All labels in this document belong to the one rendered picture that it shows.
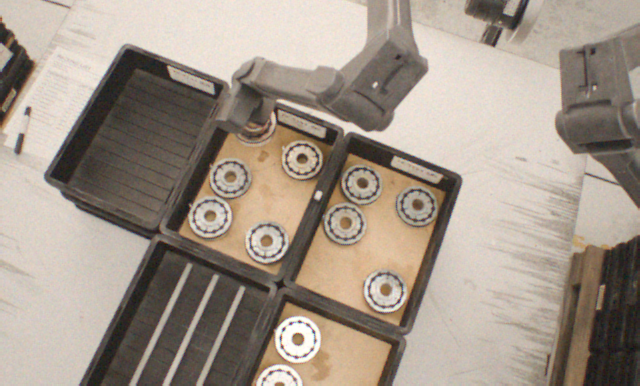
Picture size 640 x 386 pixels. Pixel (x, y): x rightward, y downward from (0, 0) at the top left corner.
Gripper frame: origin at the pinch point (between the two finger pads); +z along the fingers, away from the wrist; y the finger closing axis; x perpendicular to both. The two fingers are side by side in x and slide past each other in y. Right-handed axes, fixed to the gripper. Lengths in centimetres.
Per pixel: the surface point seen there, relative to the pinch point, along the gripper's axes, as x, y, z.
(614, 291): 17, 121, 75
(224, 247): -27.8, 3.9, 13.8
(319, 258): -21.2, 25.5, 14.7
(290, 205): -12.0, 14.0, 14.7
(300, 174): -4.5, 13.4, 12.1
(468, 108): 39, 47, 31
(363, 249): -15.0, 34.3, 15.2
